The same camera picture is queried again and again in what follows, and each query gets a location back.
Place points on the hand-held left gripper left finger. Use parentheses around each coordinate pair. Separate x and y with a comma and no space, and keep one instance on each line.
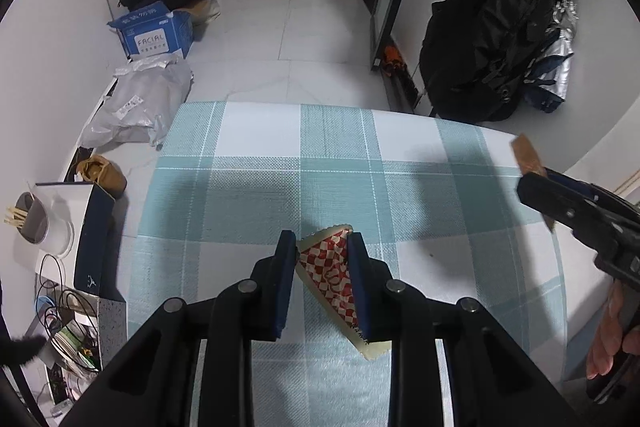
(282,287)

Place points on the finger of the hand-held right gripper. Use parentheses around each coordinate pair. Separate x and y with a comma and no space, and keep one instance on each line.
(575,187)
(555,202)

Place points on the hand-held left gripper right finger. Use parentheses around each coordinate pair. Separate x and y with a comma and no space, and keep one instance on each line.
(361,287)

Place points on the red white chequered packet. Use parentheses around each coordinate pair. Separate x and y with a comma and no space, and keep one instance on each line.
(325,277)

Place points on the brown packet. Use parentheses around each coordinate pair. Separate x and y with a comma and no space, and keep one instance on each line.
(527,154)

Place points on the person's right hand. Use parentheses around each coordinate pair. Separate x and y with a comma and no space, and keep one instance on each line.
(607,337)

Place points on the teal white checked tablecloth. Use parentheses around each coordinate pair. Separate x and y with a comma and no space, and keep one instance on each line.
(325,167)

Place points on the silver folded umbrella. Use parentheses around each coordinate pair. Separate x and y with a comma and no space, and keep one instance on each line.
(557,57)

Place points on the black backpack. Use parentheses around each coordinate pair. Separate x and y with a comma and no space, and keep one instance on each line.
(480,32)

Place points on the navy box with white top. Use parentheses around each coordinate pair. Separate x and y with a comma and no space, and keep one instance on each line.
(92,237)

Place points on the brown paper bag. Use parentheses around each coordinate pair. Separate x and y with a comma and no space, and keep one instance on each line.
(105,174)

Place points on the orange tool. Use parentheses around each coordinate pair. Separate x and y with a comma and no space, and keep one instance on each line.
(391,57)

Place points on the round white green roll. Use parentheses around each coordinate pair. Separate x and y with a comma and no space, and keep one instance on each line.
(67,342)

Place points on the grey plastic mailer bag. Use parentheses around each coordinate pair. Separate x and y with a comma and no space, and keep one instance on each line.
(140,102)

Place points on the small blue round object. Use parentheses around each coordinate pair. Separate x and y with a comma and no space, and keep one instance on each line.
(44,304)

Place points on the grey white cup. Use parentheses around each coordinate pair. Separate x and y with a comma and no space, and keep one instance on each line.
(50,227)

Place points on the black furry trim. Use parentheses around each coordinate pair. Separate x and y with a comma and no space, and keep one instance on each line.
(20,349)

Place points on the wooden chopsticks bundle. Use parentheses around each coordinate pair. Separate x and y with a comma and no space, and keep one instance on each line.
(15,213)

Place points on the blue cardboard box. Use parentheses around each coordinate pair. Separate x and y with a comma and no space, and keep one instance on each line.
(155,37)

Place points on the brown cardboard box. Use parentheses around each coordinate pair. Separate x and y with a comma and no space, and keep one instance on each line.
(205,11)

